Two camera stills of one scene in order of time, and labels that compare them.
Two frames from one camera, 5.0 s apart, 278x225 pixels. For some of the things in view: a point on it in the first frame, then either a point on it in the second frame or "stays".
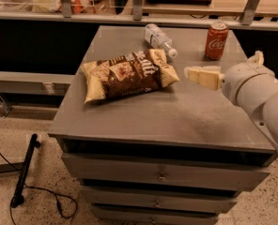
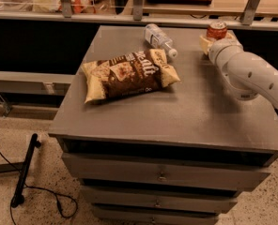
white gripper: [242, 79] -> [221, 47]
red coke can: [216, 40] stays
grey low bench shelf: [30, 82] stays
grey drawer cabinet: [143, 143] stays
